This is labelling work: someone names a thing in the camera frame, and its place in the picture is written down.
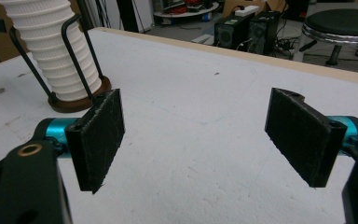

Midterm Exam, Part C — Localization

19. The black floor cable tangle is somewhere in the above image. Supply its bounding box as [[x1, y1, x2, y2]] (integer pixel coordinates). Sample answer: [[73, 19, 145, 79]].
[[273, 29, 302, 58]]

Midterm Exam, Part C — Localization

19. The white foam mat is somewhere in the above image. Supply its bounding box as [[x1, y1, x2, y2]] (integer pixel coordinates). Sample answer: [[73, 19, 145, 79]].
[[0, 27, 358, 224]]

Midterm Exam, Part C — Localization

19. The white cabinet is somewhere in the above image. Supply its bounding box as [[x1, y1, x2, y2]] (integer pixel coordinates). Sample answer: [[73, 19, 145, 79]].
[[131, 0, 155, 34]]

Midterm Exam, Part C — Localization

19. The white power strip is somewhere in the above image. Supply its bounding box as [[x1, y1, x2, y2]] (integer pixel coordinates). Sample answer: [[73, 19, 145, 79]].
[[234, 5, 260, 17]]

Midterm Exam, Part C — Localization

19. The wooden table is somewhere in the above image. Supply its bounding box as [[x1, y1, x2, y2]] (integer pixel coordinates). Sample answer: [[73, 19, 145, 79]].
[[96, 26, 358, 89]]

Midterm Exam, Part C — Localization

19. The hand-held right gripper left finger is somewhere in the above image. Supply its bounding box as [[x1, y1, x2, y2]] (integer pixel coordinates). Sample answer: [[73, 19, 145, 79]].
[[64, 88, 126, 195]]

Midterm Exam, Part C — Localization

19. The black frame post with cables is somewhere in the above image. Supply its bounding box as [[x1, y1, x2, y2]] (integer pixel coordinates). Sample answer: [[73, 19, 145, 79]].
[[76, 0, 95, 31]]

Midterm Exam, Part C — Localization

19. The black round stool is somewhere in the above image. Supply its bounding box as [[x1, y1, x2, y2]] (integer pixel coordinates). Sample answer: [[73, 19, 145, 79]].
[[297, 8, 358, 68]]

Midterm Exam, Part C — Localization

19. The black computer tower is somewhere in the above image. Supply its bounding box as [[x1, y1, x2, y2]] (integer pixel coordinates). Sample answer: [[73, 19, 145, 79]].
[[213, 13, 255, 50], [248, 10, 282, 56]]

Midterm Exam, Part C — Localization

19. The brown cardboard box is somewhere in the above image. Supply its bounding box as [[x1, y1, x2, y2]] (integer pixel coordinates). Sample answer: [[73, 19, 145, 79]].
[[222, 0, 288, 18]]

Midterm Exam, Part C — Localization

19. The stack of white paper cups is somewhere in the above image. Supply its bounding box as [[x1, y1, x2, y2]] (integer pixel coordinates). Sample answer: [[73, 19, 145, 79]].
[[0, 0, 103, 103]]

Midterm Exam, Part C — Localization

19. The black wire cup holder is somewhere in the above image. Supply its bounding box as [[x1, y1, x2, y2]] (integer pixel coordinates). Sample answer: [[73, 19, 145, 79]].
[[8, 13, 113, 114]]

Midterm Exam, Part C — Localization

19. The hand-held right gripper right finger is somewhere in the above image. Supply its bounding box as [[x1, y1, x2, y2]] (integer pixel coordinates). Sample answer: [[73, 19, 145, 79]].
[[264, 87, 349, 189]]

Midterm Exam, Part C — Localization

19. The round white table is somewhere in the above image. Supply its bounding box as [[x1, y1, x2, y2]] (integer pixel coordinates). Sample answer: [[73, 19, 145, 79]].
[[153, 1, 220, 19]]

